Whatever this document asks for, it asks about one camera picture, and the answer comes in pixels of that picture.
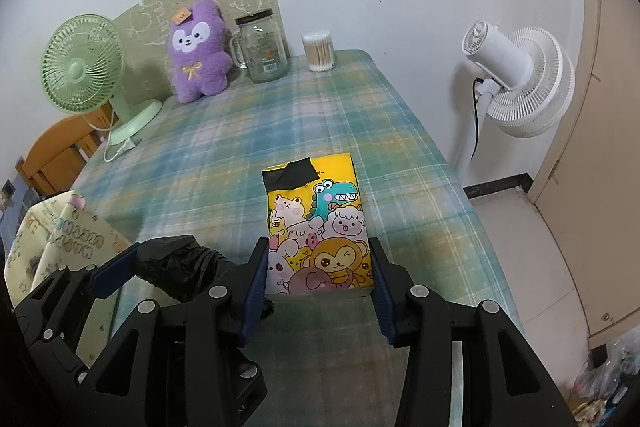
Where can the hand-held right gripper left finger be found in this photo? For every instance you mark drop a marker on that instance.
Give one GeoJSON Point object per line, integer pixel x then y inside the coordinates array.
{"type": "Point", "coordinates": [255, 297]}

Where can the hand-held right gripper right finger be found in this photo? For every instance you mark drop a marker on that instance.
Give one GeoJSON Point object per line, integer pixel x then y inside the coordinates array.
{"type": "Point", "coordinates": [382, 307]}

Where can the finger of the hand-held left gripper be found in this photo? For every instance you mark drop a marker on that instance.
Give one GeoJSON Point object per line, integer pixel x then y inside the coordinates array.
{"type": "Point", "coordinates": [227, 263]}
{"type": "Point", "coordinates": [115, 266]}

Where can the black plastic bag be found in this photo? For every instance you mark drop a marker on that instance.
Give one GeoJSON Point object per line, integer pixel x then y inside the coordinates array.
{"type": "Point", "coordinates": [175, 267]}

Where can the yellow patterned fabric storage box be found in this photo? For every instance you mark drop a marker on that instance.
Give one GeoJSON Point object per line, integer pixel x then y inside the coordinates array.
{"type": "Point", "coordinates": [50, 247]}

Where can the yellow cartoon tissue pack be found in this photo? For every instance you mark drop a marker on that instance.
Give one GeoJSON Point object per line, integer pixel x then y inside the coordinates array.
{"type": "Point", "coordinates": [315, 232]}

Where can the wooden chair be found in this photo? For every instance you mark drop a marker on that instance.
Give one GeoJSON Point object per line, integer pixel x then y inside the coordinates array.
{"type": "Point", "coordinates": [50, 157]}

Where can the green desk fan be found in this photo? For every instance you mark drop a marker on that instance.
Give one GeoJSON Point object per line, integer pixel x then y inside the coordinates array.
{"type": "Point", "coordinates": [82, 72]}

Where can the purple plush toy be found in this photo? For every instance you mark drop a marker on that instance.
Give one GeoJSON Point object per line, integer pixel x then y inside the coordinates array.
{"type": "Point", "coordinates": [197, 57]}

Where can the glass jar mug black lid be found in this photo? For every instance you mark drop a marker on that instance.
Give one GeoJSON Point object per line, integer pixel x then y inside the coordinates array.
{"type": "Point", "coordinates": [260, 49]}

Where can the cotton swab container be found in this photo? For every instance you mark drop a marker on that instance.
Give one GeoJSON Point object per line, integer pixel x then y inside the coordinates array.
{"type": "Point", "coordinates": [318, 52]}

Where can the clear plastic bag of goods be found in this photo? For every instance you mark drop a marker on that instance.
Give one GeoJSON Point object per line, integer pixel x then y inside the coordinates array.
{"type": "Point", "coordinates": [607, 382]}

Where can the white standing fan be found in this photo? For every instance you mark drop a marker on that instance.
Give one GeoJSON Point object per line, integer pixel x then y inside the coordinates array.
{"type": "Point", "coordinates": [520, 82]}

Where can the beige wooden door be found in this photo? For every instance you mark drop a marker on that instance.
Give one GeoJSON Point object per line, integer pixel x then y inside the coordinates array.
{"type": "Point", "coordinates": [605, 157]}

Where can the wall socket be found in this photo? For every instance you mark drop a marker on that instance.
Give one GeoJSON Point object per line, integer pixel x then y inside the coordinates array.
{"type": "Point", "coordinates": [7, 189]}

